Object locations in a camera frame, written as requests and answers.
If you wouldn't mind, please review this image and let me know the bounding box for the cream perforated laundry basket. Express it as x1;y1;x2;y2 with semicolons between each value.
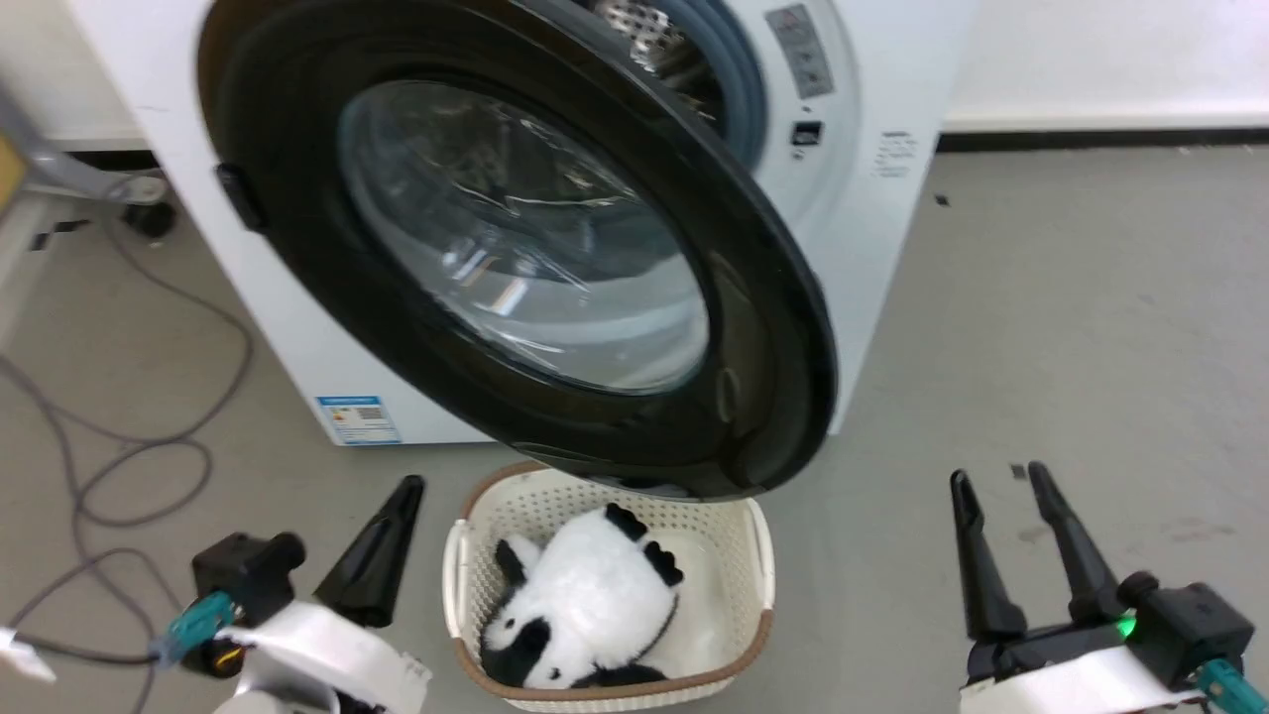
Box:
442;460;776;714

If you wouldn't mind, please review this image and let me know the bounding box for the black round washer door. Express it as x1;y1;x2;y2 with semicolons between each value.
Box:
195;0;840;503

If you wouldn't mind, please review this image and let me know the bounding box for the grey warning label on washer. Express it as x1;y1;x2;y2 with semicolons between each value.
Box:
764;4;836;101

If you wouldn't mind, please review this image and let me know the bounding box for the black caster wheel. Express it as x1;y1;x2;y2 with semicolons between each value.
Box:
122;198;178;241

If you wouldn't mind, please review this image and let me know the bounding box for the blue energy label sticker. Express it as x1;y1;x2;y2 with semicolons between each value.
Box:
315;395;403;447

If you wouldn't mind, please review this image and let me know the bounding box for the grey metal cart leg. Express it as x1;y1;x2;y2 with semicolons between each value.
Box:
0;77;170;206

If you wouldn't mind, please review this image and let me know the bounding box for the black and white panda plush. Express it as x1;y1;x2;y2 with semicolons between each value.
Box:
480;503;687;691

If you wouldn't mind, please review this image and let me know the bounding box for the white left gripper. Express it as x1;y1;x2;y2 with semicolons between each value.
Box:
211;475;434;714

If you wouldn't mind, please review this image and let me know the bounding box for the grey rubber drum gasket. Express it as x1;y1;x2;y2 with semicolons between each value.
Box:
593;0;771;172

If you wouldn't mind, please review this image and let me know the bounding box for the white front-load washing machine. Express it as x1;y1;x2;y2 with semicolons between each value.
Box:
61;0;982;449

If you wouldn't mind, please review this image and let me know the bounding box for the grey floor cable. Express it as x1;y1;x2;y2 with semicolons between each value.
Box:
0;213;256;714

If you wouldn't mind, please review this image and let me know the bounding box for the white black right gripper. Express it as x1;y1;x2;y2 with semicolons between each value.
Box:
949;460;1196;714

